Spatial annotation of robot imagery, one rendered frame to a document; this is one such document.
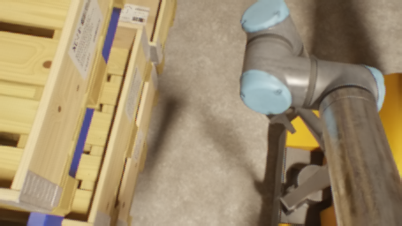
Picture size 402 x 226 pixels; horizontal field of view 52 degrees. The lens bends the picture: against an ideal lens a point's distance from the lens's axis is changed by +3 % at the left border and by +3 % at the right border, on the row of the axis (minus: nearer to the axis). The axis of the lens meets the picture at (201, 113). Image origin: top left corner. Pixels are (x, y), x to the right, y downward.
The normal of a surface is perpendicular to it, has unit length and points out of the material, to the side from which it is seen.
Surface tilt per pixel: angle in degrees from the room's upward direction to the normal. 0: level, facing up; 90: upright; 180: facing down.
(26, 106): 0
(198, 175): 0
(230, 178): 0
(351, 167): 50
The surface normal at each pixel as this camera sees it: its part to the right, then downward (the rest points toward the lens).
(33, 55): 0.00, -0.35
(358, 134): -0.21, -0.79
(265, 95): -0.25, 0.81
